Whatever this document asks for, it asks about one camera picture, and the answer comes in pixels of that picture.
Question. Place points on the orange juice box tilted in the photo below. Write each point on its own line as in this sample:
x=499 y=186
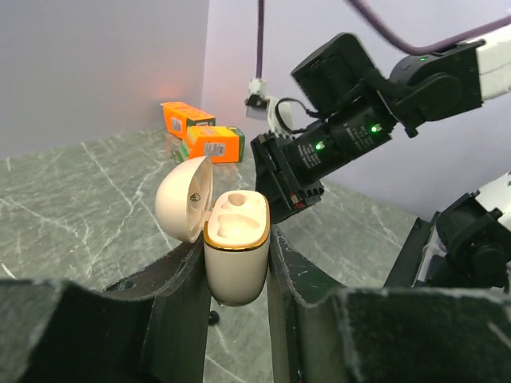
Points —
x=224 y=144

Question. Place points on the beige earbud charging case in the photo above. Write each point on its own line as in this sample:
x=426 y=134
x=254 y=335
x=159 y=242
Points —
x=233 y=229

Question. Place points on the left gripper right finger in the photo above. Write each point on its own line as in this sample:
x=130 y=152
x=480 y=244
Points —
x=322 y=331

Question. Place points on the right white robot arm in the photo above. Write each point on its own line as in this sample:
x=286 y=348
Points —
x=468 y=244

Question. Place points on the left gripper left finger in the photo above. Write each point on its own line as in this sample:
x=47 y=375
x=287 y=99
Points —
x=148 y=327

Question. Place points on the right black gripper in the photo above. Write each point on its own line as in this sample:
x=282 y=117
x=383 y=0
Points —
x=289 y=170

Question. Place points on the orange juice box far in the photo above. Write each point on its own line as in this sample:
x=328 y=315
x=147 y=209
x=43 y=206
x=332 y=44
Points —
x=178 y=116

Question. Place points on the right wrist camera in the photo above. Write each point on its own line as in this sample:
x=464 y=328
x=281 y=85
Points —
x=260 y=106

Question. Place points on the black earbud left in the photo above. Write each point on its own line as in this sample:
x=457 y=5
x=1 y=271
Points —
x=213 y=318

